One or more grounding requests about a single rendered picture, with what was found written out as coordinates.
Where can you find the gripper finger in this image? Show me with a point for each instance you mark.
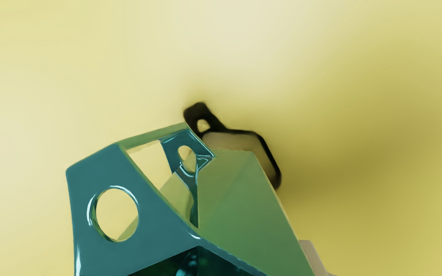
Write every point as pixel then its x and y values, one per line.
pixel 315 258

